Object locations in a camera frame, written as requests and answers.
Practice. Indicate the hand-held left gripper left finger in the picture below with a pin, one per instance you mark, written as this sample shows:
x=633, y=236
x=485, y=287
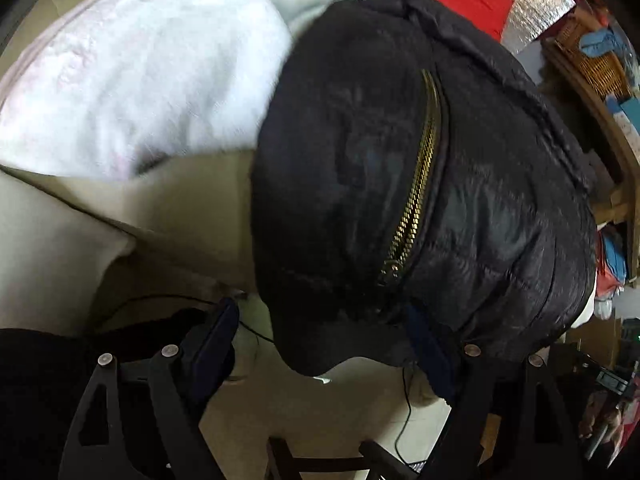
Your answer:
x=215, y=340

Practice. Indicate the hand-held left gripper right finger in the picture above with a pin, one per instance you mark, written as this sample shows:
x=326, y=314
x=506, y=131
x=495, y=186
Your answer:
x=430, y=350

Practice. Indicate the black quilted jacket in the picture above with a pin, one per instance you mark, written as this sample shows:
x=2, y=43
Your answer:
x=350, y=160

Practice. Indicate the folded coral cloth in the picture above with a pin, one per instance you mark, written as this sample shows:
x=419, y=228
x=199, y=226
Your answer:
x=607, y=287

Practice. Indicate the folded blue cloth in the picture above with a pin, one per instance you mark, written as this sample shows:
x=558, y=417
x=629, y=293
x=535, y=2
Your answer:
x=614, y=255

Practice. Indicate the cream sofa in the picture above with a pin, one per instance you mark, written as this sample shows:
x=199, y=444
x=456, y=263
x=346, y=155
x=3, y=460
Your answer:
x=190, y=210

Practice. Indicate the dark wooden stool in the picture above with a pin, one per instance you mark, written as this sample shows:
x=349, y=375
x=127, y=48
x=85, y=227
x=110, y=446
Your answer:
x=320, y=465

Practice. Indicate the wooden table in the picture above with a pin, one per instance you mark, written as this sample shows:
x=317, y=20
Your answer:
x=620, y=170

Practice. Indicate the white bed blanket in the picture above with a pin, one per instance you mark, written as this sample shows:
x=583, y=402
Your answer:
x=150, y=60

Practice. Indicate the wicker basket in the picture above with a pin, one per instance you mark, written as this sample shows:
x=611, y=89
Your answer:
x=600, y=70

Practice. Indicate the silver foil insulation board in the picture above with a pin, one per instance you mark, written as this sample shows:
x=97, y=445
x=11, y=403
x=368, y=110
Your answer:
x=530, y=5

